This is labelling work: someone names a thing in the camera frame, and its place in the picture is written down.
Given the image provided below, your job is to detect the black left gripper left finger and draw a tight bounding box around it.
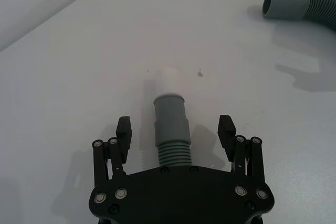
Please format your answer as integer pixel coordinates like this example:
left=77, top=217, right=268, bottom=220
left=91, top=115, right=133, bottom=187

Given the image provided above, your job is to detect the grey corrugated hose with cuff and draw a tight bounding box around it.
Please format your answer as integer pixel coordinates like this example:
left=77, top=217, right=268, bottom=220
left=261, top=0, right=336, bottom=32
left=152, top=92, right=194, bottom=168

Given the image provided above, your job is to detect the white plastic pipe connector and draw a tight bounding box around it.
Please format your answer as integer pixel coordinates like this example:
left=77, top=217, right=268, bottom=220
left=154, top=66, right=182, bottom=97

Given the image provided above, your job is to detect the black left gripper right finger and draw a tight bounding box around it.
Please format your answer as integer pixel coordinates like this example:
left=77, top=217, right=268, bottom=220
left=216, top=114, right=264, bottom=186

